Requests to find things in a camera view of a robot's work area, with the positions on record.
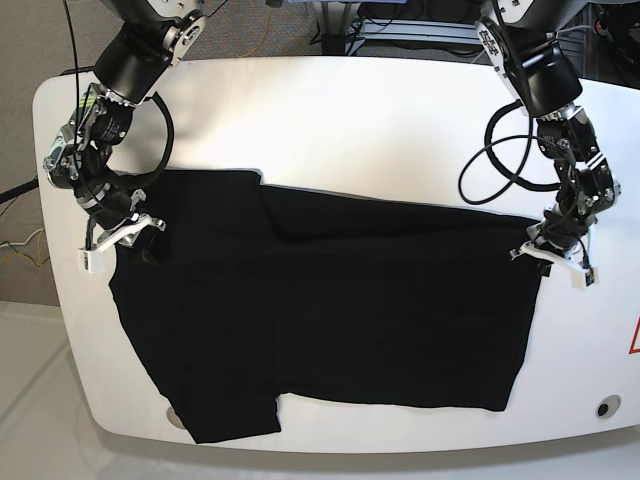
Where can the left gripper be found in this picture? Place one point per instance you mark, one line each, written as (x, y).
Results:
(563, 237)

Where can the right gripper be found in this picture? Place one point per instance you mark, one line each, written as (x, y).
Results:
(118, 214)

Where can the black T-shirt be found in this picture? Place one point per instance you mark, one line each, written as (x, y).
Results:
(268, 291)

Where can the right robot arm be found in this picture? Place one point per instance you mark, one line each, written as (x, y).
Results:
(153, 40)

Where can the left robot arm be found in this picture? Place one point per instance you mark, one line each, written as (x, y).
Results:
(521, 39)

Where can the red warning triangle sticker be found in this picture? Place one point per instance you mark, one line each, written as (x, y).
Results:
(635, 344)

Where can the right table grommet hole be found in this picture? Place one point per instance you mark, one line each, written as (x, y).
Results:
(608, 407)

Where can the table grommet hole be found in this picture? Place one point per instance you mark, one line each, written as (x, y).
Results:
(608, 407)
(173, 418)

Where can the left table grommet hole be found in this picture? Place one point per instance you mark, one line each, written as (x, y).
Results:
(173, 418)

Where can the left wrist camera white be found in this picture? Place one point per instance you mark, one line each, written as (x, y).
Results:
(582, 278)

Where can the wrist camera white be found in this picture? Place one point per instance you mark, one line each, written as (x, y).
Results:
(582, 278)
(92, 261)

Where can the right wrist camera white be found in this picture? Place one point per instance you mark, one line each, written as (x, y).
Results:
(92, 261)

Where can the aluminium frame base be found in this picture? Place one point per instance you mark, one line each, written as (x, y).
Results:
(343, 27)

